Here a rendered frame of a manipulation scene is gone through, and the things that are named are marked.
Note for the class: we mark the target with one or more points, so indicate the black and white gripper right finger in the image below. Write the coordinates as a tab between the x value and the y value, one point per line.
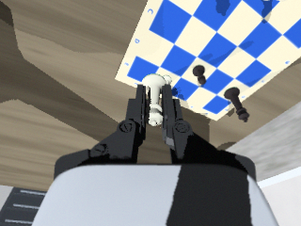
186	147

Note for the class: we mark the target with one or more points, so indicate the blue and cream chessboard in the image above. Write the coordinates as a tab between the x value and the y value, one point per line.
240	43

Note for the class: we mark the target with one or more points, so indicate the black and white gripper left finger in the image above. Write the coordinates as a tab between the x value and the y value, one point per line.
119	147

